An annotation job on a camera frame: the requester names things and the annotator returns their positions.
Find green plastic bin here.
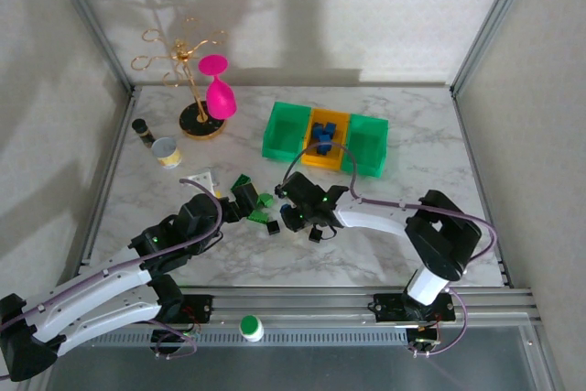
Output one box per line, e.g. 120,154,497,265
260,101,315,163
342,114,390,179

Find yellow plastic bin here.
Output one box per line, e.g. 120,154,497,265
299,108,353,171

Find silver yellow can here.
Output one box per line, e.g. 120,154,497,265
150,136,183,170

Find pink plastic wine glass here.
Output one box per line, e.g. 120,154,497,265
197,54,238,121

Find small black bottle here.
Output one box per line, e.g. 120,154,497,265
131,118,155,149

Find white bottle green cap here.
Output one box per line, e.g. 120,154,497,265
238,313,266,344

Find small controller board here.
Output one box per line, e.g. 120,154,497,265
407,326,443,358
150,329,202,360

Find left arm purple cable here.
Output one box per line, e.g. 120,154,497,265
0,178,225,360

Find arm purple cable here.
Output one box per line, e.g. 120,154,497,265
274,143,500,359
0,178,225,360

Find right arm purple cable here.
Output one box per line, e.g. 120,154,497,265
274,143,500,359

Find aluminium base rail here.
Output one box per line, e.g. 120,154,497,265
81,285,544,332

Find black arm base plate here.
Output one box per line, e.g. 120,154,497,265
150,293,215,324
373,292,457,324

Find gold wire glass rack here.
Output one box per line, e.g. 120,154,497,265
131,17,230,139

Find aluminium side rail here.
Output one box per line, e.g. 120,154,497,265
450,88,513,289
80,86,142,268

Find grey slotted cable duct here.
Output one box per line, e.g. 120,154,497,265
86,327,408,347

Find aluminium frame post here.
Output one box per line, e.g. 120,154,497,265
450,0,537,97
43,0,138,97

